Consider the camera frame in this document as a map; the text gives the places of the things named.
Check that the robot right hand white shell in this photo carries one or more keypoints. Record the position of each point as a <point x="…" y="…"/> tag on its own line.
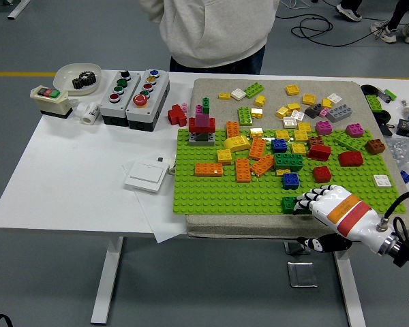
<point x="347" y="211"/>

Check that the dark green long brick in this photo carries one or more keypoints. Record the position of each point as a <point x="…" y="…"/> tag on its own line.
<point x="289" y="161"/>
<point x="288" y="203"/>

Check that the blue square brick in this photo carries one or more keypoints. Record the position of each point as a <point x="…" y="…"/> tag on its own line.
<point x="279" y="145"/>
<point x="290" y="181"/>

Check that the yellow square brick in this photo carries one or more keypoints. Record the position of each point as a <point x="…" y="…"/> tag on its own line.
<point x="224" y="156"/>
<point x="282" y="112"/>
<point x="294" y="107"/>
<point x="299" y="149"/>
<point x="308" y="99"/>
<point x="292" y="89"/>
<point x="283" y="171"/>
<point x="326" y="103"/>
<point x="224" y="96"/>
<point x="305" y="126"/>
<point x="282" y="134"/>
<point x="257" y="113"/>
<point x="260" y="101"/>
<point x="256" y="132"/>
<point x="301" y="135"/>

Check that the red square brick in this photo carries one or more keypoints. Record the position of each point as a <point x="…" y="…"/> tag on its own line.
<point x="322" y="174"/>

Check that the white square flat brick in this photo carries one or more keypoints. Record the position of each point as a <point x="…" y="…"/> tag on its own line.
<point x="334" y="98"/>
<point x="238" y="94"/>
<point x="289" y="122"/>
<point x="382" y="181"/>
<point x="297" y="115"/>

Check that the red curved brick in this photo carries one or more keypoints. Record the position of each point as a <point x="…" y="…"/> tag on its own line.
<point x="350" y="159"/>
<point x="319" y="152"/>

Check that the small blue sloped brick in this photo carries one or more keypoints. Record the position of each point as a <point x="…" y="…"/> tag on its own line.
<point x="406" y="177"/>

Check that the brown square brick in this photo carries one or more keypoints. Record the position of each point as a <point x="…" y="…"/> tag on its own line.
<point x="316" y="140"/>
<point x="375" y="146"/>

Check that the lime green long brick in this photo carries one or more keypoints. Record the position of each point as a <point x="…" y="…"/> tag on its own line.
<point x="254" y="90"/>
<point x="349" y="140"/>

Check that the pink square brick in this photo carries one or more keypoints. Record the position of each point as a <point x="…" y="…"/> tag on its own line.
<point x="323" y="127"/>
<point x="354" y="130"/>

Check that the orange long brick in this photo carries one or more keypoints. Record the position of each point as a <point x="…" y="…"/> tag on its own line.
<point x="204" y="169"/>
<point x="257" y="148"/>
<point x="242" y="170"/>
<point x="262" y="165"/>
<point x="232" y="129"/>

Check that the light grey long brick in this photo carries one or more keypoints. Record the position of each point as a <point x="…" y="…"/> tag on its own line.
<point x="339" y="113"/>

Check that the dark grey sloped brick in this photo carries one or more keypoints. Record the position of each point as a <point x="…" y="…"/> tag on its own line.
<point x="313" y="111"/>

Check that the lime green medium brick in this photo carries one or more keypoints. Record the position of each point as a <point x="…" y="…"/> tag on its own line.
<point x="244" y="116"/>
<point x="373" y="102"/>

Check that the yellow curved brick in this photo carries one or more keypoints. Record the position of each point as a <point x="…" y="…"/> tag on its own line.
<point x="237" y="143"/>

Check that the dark olive tower brick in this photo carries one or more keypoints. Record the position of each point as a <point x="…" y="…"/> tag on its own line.
<point x="201" y="137"/>

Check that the grey tower base brick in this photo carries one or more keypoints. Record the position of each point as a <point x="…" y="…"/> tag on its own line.
<point x="194" y="141"/>

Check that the red wide tower brick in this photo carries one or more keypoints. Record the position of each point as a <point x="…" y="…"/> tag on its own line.
<point x="195" y="125"/>

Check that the small dark green tower brick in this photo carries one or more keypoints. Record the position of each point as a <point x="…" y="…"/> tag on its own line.
<point x="206" y="104"/>

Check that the small pink tower brick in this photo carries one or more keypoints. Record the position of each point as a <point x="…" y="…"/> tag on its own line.
<point x="198" y="109"/>

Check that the red cross-shaped brick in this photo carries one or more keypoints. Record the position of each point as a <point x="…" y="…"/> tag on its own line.
<point x="175" y="116"/>

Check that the silver floor socket plate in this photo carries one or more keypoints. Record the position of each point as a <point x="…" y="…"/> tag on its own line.
<point x="289" y="248"/>
<point x="302" y="274"/>

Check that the white table leg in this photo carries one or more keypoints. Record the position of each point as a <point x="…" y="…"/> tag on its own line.
<point x="105" y="282"/>
<point x="351" y="289"/>

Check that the clear plastic bag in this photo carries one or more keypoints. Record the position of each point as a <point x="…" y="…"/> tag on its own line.
<point x="402" y="150"/>

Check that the silver cylinder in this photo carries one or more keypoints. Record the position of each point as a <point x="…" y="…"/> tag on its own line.
<point x="383" y="96"/>

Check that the lime green studded baseplate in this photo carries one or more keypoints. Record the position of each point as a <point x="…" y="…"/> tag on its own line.
<point x="225" y="197"/>

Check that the small green block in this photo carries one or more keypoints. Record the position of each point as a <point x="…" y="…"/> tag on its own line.
<point x="390" y="92"/>

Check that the grey-brown foam mat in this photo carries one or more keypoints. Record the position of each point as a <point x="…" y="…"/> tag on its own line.
<point x="218" y="85"/>

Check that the white plug piece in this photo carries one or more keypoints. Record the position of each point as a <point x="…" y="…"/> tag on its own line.
<point x="170" y="169"/>

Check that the background person white sneakers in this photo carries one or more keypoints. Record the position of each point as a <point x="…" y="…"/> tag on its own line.
<point x="388" y="32"/>

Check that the background person black shoes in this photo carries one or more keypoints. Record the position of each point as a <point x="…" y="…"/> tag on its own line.
<point x="349" y="12"/>

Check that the grey emergency stop button box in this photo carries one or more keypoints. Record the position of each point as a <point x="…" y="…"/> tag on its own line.
<point x="156" y="98"/>

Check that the grey four-button box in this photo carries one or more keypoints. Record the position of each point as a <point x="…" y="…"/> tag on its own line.
<point x="129" y="95"/>

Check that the white pipe fitting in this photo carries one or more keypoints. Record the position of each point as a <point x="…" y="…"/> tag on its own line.
<point x="90" y="114"/>

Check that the black gear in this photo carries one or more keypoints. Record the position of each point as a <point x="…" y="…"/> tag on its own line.
<point x="78" y="83"/>
<point x="90" y="79"/>

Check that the white bowl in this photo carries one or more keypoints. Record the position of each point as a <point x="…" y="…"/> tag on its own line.
<point x="64" y="75"/>

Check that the small black bracket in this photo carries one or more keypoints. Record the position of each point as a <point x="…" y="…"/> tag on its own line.
<point x="388" y="129"/>

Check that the white wall switch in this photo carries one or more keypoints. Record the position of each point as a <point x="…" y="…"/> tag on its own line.
<point x="144" y="176"/>

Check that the cream red-green switch box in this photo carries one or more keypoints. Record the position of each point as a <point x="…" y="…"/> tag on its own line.
<point x="51" y="102"/>

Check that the white background table frame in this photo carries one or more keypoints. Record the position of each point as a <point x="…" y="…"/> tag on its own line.
<point x="18" y="8"/>

